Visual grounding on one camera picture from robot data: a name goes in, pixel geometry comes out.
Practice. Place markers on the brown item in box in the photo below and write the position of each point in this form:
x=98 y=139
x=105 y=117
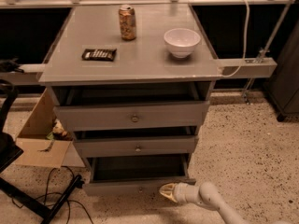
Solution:
x=59 y=132

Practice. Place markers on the grey drawer cabinet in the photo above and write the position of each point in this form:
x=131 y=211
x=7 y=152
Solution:
x=98 y=28

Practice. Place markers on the metal railing beam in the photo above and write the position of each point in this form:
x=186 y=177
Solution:
x=186 y=70

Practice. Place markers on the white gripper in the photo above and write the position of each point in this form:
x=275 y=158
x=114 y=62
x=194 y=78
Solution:
x=181 y=192

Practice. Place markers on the dark grey cabinet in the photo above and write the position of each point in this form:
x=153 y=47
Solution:
x=283 y=85

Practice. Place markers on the grey middle drawer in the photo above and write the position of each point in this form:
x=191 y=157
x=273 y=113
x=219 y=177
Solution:
x=137 y=146

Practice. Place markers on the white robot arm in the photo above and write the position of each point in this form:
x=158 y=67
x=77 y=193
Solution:
x=206 y=196

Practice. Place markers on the white bowl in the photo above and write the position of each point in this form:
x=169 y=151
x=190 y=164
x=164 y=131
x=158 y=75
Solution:
x=181 y=42

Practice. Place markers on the cardboard box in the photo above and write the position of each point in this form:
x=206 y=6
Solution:
x=38 y=148

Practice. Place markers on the grey bottom drawer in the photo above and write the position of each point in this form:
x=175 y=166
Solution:
x=136 y=174

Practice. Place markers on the orange soda can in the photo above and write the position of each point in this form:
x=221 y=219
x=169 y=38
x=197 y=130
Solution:
x=127 y=22

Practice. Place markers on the grey drawer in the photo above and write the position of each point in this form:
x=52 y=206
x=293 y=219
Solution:
x=136 y=174
x=131 y=116
x=137 y=146

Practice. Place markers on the dark snack bar packet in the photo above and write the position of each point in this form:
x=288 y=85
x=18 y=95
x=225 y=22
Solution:
x=99 y=55

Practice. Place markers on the grey top drawer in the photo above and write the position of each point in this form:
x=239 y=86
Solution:
x=131 y=116

